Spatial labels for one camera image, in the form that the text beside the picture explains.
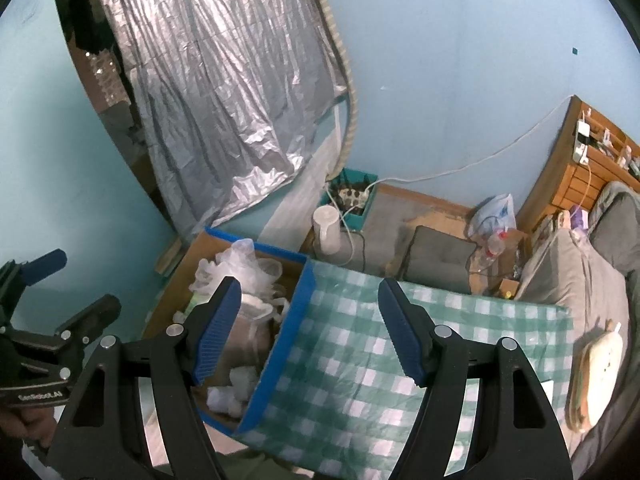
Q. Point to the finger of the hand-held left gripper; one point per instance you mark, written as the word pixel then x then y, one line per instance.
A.
pixel 97 312
pixel 45 262

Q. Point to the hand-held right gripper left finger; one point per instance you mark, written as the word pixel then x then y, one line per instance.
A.
pixel 215 340

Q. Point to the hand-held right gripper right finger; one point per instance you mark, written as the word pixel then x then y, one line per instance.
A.
pixel 402 340

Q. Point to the small white cloth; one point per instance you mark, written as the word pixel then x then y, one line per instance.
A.
pixel 230 395

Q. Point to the cardboard box with blue rim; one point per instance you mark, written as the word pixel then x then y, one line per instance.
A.
pixel 280 360

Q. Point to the white bath pouf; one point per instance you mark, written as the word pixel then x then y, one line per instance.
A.
pixel 220 270

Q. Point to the person's left hand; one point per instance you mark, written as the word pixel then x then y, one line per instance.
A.
pixel 30 425

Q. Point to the green checked tablecloth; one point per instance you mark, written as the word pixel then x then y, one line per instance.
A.
pixel 350 360

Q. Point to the grey seat cushion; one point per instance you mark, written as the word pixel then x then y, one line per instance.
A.
pixel 435 260

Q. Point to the wooden board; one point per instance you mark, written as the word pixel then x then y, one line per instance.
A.
pixel 167 257

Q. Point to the grey floor rug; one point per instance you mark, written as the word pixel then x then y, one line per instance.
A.
pixel 395 215

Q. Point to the teal storage box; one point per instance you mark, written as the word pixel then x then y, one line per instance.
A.
pixel 362 220

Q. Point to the clear plastic bottle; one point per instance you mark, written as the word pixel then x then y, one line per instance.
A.
pixel 492 247

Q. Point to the small brown cardboard box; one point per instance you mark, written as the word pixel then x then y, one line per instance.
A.
pixel 515 260

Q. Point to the white smartphone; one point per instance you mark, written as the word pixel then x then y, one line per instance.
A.
pixel 547 391

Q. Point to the white plastic bag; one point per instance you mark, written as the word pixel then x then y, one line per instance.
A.
pixel 495 215

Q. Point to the grey-brown bed cover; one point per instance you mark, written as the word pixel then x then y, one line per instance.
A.
pixel 575 270

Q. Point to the small purple item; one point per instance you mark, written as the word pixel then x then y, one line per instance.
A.
pixel 580 220

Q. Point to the wooden headboard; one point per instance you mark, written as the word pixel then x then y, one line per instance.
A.
pixel 570 190

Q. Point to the silver foil curtain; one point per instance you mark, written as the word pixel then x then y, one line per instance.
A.
pixel 210 85

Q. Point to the grey pillow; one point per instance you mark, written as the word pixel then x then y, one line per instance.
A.
pixel 620 220

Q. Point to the dark hanging clothes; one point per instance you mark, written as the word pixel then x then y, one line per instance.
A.
pixel 85 15

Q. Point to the white wall-hung power strip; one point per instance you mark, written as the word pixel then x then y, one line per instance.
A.
pixel 582 145

